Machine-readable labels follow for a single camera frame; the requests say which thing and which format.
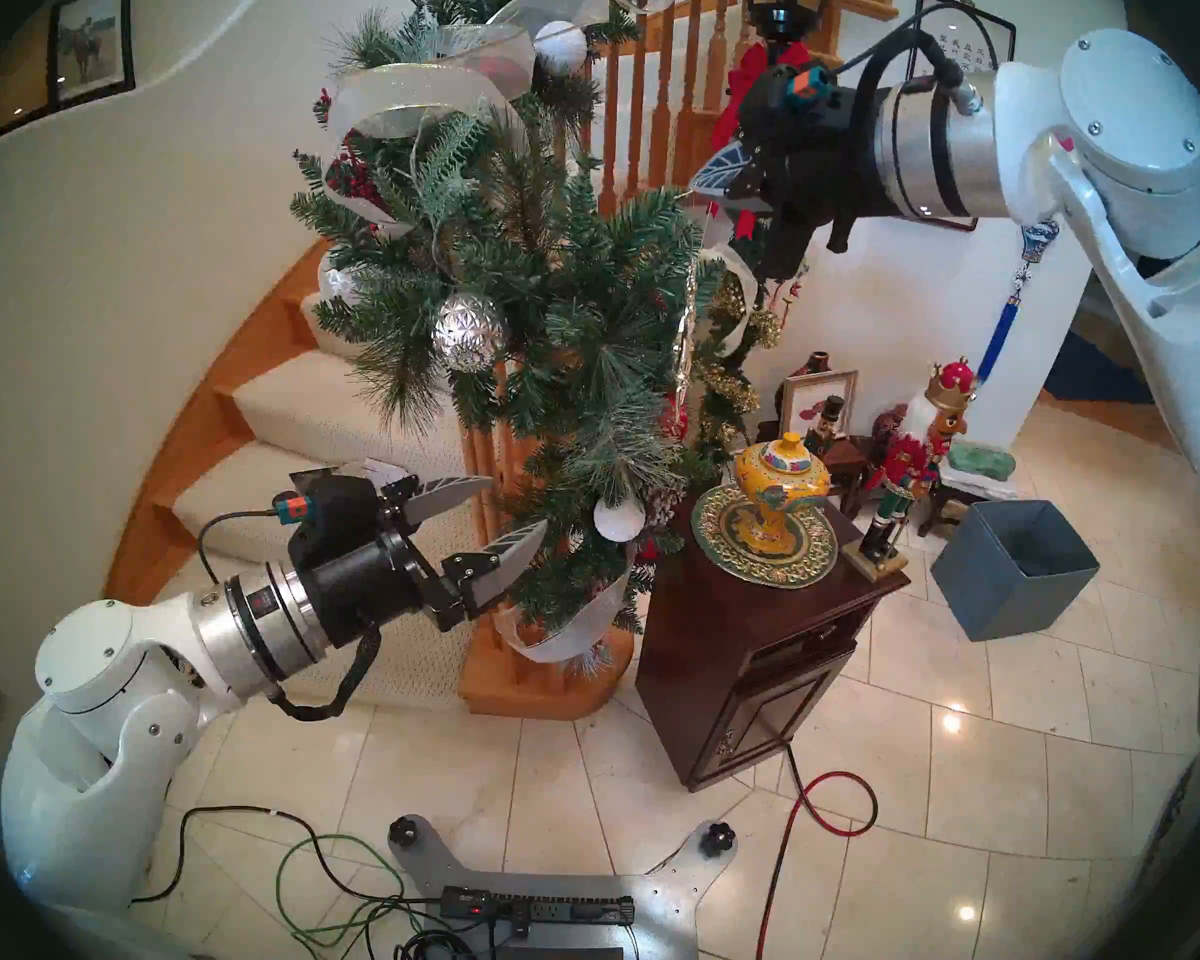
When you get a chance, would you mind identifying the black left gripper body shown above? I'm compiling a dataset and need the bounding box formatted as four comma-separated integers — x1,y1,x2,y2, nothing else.
293,526,463,651

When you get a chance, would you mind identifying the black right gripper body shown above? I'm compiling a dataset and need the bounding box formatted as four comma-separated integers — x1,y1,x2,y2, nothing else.
755,118,886,279

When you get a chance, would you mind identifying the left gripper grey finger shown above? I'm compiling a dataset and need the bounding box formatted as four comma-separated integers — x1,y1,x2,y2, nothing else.
378,473,497,539
440,518,549,624

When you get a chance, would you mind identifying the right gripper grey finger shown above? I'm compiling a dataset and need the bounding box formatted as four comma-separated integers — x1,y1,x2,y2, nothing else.
692,143,761,187
692,180,771,211

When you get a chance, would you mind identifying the gold glitter reindeer ornament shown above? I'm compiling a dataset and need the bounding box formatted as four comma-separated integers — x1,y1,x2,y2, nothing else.
672,253,706,414

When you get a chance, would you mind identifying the white glitter ball ornament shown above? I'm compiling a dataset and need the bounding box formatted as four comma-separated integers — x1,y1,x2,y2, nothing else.
533,20,589,77
593,495,647,544

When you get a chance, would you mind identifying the silver faceted ball ornament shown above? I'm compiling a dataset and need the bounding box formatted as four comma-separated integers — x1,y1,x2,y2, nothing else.
432,290,511,372

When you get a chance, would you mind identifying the red velvet bow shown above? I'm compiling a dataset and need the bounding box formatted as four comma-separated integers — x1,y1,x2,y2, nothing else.
710,40,791,241

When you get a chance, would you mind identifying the carpeted wooden staircase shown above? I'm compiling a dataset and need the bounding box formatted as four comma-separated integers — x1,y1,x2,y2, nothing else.
105,238,521,709

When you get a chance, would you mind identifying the dark slender vase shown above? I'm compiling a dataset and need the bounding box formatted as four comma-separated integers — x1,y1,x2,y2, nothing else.
775,350,836,419

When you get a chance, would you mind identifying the green pine garland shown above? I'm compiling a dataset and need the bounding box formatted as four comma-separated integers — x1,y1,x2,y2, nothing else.
290,0,761,669

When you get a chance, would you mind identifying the green gold tinsel garland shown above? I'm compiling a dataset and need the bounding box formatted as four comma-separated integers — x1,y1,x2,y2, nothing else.
700,218,826,459

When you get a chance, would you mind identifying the framed calligraphy scroll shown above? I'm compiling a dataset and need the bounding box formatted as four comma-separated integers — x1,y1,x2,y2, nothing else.
880,0,1017,233

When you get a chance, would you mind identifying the ornate decorative plate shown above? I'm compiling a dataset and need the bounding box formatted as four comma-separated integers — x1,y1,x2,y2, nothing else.
690,483,839,591

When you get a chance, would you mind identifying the blue vase charm with tassel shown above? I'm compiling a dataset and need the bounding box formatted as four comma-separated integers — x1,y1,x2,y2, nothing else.
975,218,1061,384

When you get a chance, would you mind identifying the small black nutcracker figurine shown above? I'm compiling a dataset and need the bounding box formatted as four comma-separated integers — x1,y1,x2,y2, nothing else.
805,395,849,459

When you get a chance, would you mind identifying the dark wooden cabinet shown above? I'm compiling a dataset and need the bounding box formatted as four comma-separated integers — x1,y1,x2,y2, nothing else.
635,488,911,794

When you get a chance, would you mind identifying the yellow porcelain lidded jar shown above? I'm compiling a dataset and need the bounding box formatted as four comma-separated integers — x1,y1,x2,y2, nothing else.
735,433,833,559

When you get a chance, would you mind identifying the tall red nutcracker figurine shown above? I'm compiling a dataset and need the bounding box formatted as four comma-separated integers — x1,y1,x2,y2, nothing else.
845,360,981,581

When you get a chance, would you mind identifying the green jade carving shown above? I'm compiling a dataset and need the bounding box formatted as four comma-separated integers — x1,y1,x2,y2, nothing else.
945,443,1017,484

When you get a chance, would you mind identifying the red berry sprig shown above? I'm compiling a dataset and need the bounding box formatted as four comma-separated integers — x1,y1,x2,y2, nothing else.
325,153,386,219

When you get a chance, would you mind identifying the dark blue rug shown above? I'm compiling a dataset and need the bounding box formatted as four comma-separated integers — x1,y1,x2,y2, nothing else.
1043,330,1151,404

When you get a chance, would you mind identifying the black power strip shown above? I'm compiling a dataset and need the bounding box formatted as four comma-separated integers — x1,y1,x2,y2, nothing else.
440,886,636,927

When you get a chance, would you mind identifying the grey square bin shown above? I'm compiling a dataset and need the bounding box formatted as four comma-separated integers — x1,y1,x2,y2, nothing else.
930,498,1101,642

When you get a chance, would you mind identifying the framed horse picture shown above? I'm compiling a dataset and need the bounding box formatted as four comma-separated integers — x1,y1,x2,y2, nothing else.
48,0,136,109

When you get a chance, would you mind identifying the brown framed picture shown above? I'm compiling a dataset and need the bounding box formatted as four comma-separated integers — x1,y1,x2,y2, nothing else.
0,13,53,141

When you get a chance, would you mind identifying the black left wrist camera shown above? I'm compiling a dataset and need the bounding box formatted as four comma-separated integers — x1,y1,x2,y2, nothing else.
273,473,406,569

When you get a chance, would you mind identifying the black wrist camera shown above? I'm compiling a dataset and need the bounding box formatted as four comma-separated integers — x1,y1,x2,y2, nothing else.
740,63,843,134
273,473,406,569

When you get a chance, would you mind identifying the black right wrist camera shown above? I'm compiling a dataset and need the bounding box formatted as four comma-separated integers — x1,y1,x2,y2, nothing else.
740,63,843,134

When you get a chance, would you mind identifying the black sleeved wrist cable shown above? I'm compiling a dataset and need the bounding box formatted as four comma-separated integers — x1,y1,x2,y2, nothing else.
825,23,966,234
265,623,381,721

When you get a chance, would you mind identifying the thin black camera cable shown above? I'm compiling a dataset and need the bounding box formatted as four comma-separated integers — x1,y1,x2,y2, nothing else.
196,508,281,584

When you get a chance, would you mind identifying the small tabletop picture frame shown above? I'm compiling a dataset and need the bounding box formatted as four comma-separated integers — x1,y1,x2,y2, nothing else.
780,370,859,449

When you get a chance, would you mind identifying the black floor cable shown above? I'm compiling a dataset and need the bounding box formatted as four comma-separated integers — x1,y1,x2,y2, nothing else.
128,806,446,909

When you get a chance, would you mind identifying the green floor cable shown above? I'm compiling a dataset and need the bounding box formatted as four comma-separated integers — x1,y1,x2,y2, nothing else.
275,833,431,949

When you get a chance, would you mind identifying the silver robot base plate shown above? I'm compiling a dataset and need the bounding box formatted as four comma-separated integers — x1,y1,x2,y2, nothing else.
388,816,739,960

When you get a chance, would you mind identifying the red floor cable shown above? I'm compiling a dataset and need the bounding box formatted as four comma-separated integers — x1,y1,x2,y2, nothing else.
755,768,879,960

